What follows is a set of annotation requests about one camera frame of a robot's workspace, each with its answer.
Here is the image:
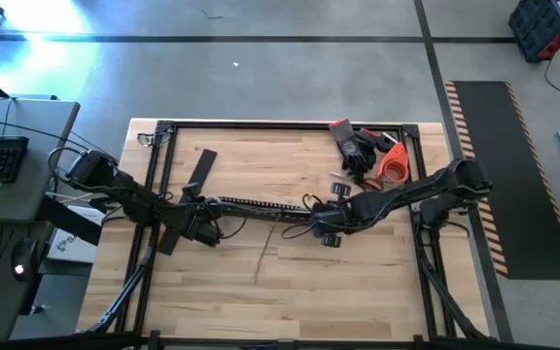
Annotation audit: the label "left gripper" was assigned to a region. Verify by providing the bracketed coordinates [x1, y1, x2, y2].
[180, 182, 228, 248]

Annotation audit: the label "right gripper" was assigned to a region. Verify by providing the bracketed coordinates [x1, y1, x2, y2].
[303, 181, 357, 250]

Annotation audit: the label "black duct cover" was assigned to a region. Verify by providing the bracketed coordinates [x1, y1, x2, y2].
[157, 148, 219, 257]

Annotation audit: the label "black slotted cable duct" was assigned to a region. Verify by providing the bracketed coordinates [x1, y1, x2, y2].
[218, 194, 313, 214]

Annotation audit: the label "black work glove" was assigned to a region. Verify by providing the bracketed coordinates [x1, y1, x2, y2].
[355, 126, 379, 172]
[328, 118, 367, 171]

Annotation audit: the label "black tape roll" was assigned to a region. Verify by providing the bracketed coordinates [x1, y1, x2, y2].
[374, 132, 399, 154]

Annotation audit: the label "clear safety glasses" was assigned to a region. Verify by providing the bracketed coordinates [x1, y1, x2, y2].
[135, 129, 159, 148]

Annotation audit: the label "orange tape dispenser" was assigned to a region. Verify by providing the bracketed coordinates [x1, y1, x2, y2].
[375, 141, 410, 185]

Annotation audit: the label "black flat bar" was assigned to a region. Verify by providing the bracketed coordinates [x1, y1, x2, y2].
[36, 193, 104, 247]

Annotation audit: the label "white printed carton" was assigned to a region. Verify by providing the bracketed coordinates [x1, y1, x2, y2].
[45, 227, 100, 264]

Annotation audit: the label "black computer mouse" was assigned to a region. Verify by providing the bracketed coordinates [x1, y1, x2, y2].
[10, 236, 39, 283]

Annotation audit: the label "black striped-edge floor mat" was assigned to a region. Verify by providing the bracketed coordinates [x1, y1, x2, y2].
[443, 80, 560, 282]

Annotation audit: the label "black and red toolbox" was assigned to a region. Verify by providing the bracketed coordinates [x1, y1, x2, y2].
[507, 0, 560, 64]

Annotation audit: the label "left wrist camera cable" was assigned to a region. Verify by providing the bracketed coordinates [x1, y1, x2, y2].
[219, 216, 249, 241]

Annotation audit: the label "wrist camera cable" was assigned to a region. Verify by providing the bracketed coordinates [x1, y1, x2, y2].
[279, 219, 321, 241]
[219, 216, 249, 241]

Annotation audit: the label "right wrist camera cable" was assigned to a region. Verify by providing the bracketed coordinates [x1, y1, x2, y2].
[279, 219, 321, 241]

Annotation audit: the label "scissors with red handles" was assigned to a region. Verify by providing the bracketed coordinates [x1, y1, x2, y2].
[329, 170, 386, 193]

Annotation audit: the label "cream loose cable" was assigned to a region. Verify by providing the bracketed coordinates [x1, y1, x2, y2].
[45, 191, 95, 205]

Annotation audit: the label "thin black desk cable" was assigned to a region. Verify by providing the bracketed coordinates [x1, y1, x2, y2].
[0, 96, 121, 164]

